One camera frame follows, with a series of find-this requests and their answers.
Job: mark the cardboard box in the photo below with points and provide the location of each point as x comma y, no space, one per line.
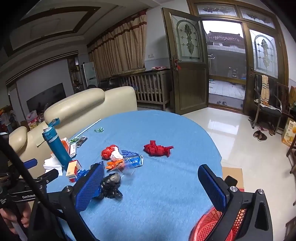
233,172

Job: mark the black television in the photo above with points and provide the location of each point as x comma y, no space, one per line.
46,99

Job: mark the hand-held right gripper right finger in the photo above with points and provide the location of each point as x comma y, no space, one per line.
212,187

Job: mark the blue tablecloth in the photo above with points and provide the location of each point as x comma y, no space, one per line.
161,129

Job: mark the small red plastic bag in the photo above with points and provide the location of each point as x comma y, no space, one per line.
106,153

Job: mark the orange packet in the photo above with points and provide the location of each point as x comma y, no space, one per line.
65,143

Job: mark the blue snack packet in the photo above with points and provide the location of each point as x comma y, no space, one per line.
134,161

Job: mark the closed wooden glass door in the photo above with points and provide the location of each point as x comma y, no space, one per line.
266,46

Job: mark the striped beige towel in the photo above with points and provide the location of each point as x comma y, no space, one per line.
264,90

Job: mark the wooden crib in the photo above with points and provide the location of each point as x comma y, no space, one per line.
150,88

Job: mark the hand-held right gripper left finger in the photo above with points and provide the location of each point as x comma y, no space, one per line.
90,186

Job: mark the white tissue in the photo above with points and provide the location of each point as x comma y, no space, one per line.
116,155

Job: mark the orange wrapper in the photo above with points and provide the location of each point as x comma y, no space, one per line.
113,165

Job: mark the knotted red plastic bag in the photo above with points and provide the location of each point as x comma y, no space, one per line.
155,149

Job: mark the black plastic bag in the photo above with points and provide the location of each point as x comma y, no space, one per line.
111,185

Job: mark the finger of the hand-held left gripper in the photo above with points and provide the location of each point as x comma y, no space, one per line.
31,163
49,175

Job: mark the red plastic basket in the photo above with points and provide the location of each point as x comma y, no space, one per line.
208,227

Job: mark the pair of dark shoes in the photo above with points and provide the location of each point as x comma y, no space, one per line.
221,102

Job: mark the small black packet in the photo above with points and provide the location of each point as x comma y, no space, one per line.
82,140

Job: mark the red cloth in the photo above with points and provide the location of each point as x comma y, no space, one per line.
160,68

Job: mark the beige curtains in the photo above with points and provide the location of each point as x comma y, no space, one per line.
120,46

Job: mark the open wooden glass door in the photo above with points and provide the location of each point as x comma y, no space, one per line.
189,88

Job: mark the white label card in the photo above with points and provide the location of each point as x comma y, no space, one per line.
72,149

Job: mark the green candy wrapper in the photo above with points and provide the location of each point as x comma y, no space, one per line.
99,129

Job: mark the stained glass transom window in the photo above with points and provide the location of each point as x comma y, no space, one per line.
217,9

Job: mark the teal water bottle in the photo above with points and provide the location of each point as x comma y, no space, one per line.
57,146

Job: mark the white napkin stack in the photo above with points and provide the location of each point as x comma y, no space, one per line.
52,164

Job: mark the blue plastic bag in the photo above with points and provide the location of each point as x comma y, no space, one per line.
83,174

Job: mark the black metal chair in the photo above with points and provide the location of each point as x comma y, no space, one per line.
269,110

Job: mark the black leather armchair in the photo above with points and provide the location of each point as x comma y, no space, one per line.
108,83

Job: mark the brown slipper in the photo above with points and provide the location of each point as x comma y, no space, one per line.
262,137
256,134

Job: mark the white standing air conditioner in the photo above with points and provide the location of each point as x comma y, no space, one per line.
90,74

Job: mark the person's left hand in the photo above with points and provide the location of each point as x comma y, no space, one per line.
7,215

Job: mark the white straw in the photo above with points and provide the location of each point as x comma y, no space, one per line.
92,124

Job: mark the orange carton box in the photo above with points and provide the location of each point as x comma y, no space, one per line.
289,132

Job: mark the pink plastic bag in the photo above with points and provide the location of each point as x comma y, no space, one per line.
32,115

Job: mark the cream leather sofa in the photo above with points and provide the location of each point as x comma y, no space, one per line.
92,102

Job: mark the clear plastic wrapper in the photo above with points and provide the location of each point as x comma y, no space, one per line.
128,171

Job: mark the orange and white box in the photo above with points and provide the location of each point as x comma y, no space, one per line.
72,170

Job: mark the small green wrapper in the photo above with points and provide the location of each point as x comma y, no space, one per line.
74,140

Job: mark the dark wooden chair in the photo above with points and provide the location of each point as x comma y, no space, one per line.
291,97

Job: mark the pile of packaged goods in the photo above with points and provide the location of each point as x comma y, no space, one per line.
13,120

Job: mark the wooden display shelf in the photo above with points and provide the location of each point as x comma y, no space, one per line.
75,74

